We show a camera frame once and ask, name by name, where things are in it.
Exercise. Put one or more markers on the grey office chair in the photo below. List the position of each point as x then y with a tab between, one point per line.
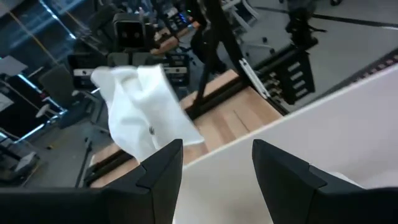
59	84

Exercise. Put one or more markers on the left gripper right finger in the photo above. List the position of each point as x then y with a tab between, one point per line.
295	199

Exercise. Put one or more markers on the black stand leg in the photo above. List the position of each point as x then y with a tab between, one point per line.
84	161

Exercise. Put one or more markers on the black drawer cabinet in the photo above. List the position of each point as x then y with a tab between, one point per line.
292	77

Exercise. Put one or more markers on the white plastic storage bin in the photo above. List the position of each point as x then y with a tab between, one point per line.
311	130

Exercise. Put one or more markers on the black mat with hazard stripes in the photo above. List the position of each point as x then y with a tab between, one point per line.
373	67

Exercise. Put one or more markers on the black tripod stand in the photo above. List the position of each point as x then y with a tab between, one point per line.
300	21

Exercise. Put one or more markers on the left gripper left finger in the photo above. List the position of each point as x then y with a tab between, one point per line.
77	207

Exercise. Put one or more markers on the wooden table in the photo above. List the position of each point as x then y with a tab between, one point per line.
168	43

